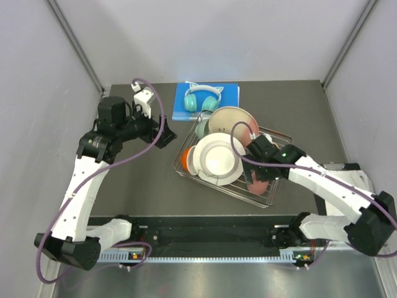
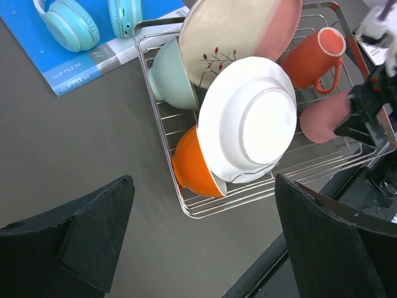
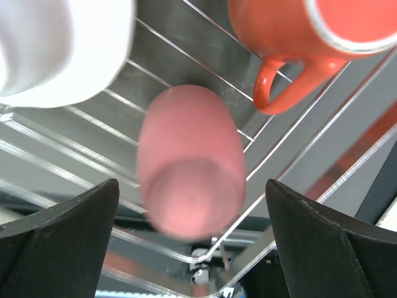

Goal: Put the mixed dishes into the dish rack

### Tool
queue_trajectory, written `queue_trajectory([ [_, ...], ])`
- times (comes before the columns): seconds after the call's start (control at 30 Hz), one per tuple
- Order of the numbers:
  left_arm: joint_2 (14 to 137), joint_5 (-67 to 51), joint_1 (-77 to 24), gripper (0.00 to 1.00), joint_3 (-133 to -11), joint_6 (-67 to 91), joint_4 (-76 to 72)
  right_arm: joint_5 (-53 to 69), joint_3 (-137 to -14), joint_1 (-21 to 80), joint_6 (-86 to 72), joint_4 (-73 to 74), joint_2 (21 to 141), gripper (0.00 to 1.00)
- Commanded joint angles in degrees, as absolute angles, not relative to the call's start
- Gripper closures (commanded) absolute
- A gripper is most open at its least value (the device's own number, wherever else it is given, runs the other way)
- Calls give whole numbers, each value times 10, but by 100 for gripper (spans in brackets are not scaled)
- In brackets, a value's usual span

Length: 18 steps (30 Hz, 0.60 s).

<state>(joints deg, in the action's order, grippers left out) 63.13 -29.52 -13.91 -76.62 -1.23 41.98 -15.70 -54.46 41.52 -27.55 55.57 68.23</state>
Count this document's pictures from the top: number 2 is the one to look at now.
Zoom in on blue book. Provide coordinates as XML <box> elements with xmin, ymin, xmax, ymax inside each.
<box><xmin>1</xmin><ymin>1</ymin><xmax>189</xmax><ymax>96</ymax></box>

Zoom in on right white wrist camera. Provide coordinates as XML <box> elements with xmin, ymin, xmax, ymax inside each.
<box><xmin>355</xmin><ymin>1</ymin><xmax>396</xmax><ymax>44</ymax></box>

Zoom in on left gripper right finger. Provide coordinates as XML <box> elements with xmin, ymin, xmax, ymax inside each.
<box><xmin>275</xmin><ymin>174</ymin><xmax>396</xmax><ymax>297</ymax></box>

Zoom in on pink cream floral plate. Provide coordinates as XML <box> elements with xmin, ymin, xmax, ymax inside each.
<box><xmin>179</xmin><ymin>0</ymin><xmax>303</xmax><ymax>88</ymax></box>

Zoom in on white paper sheet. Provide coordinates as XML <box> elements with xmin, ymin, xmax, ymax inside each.
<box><xmin>358</xmin><ymin>37</ymin><xmax>395</xmax><ymax>66</ymax></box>

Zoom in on chrome wire dish rack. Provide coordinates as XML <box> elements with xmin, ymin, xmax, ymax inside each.
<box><xmin>135</xmin><ymin>1</ymin><xmax>396</xmax><ymax>219</ymax></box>

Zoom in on white blue-rimmed plate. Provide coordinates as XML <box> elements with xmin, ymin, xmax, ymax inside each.
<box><xmin>197</xmin><ymin>56</ymin><xmax>297</xmax><ymax>183</ymax></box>

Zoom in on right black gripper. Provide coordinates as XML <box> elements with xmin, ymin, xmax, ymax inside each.
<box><xmin>334</xmin><ymin>64</ymin><xmax>396</xmax><ymax>148</ymax></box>

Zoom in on orange white bowl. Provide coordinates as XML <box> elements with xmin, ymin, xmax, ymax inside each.
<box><xmin>171</xmin><ymin>125</ymin><xmax>227</xmax><ymax>197</ymax></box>

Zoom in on teal cat-ear headphones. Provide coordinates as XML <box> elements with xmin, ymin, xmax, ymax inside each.
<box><xmin>33</xmin><ymin>0</ymin><xmax>143</xmax><ymax>53</ymax></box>

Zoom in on pink plastic cup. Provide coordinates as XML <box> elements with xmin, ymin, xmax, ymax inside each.
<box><xmin>300</xmin><ymin>91</ymin><xmax>350</xmax><ymax>143</ymax></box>

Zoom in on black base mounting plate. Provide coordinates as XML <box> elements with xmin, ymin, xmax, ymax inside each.
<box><xmin>226</xmin><ymin>152</ymin><xmax>396</xmax><ymax>297</ymax></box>

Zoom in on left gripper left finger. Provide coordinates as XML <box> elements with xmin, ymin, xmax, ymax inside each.
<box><xmin>1</xmin><ymin>175</ymin><xmax>135</xmax><ymax>297</ymax></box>

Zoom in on mint green bowl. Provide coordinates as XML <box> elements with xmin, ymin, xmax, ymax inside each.
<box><xmin>148</xmin><ymin>37</ymin><xmax>199</xmax><ymax>111</ymax></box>

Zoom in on orange mug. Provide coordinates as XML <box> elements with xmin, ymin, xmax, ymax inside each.
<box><xmin>280</xmin><ymin>27</ymin><xmax>346</xmax><ymax>95</ymax></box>

